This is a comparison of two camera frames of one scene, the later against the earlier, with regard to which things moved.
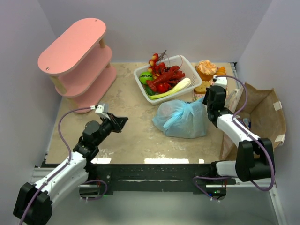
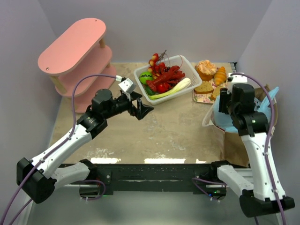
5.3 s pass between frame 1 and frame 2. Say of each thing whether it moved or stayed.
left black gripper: moved
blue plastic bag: moved
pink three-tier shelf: stayed
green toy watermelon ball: stayed
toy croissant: stayed
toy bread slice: stayed
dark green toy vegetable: stayed
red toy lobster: stayed
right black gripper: moved
